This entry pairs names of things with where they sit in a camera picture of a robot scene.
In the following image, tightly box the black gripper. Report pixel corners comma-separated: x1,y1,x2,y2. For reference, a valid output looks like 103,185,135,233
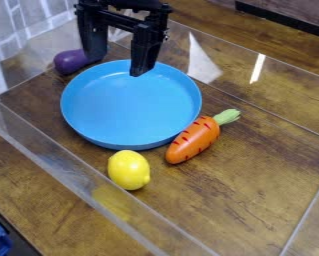
75,0,172,77

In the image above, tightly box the orange toy carrot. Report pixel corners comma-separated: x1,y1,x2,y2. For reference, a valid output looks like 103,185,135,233
165,109,240,164

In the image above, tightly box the purple toy eggplant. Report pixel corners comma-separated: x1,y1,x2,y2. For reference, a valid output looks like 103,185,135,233
53,49,89,75

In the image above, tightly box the blue round plate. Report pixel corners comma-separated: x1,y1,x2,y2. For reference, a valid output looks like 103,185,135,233
60,60,201,151

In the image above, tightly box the yellow toy lemon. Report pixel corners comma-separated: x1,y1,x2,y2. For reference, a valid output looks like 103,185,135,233
107,150,151,190

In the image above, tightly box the clear acrylic enclosure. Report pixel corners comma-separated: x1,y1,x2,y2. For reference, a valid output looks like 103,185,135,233
0,0,319,256

